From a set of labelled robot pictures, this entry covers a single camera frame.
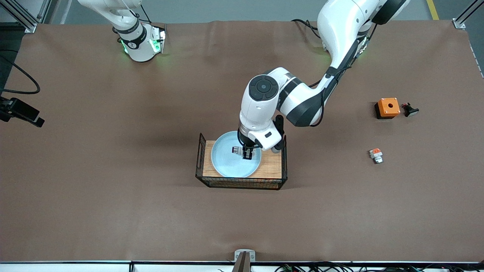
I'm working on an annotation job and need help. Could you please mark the light blue round plate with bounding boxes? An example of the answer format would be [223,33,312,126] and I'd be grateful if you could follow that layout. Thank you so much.
[211,131,262,178]

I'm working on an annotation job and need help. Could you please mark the black push button white cap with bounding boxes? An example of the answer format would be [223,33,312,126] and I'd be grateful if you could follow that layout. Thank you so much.
[402,102,420,117]

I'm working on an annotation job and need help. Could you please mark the aluminium frame profile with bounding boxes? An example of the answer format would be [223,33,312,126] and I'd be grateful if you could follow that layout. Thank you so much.
[0,0,37,34]
[453,0,484,30]

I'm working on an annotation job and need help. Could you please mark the black wire mesh basket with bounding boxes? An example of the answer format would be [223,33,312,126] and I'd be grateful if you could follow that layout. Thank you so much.
[195,133,288,190]

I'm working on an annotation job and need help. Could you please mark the brown table cover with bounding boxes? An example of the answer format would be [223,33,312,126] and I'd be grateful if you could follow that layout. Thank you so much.
[0,19,484,263]

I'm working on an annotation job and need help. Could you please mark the black cable bundle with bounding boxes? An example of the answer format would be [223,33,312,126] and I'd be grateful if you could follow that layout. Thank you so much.
[274,262,484,272]

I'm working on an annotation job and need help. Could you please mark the metal table edge bracket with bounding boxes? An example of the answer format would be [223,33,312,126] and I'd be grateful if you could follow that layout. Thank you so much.
[234,249,256,262]

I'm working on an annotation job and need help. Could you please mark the orange button enclosure box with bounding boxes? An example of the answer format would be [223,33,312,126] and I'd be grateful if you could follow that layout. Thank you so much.
[375,98,401,120]

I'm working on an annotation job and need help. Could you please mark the black base cable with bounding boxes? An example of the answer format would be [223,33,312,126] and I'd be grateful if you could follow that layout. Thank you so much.
[291,19,322,38]

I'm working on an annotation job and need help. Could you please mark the white table edge rail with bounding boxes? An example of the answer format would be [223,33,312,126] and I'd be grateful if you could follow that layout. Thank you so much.
[0,261,484,272]

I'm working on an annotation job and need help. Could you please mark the grey tapered mount pole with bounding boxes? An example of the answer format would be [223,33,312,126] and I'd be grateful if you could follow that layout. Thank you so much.
[231,252,252,272]

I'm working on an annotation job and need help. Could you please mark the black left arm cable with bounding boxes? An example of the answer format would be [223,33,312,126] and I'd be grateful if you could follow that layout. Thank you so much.
[308,23,377,128]

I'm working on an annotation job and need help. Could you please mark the wooden board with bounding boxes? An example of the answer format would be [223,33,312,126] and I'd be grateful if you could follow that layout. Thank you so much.
[203,141,282,179]

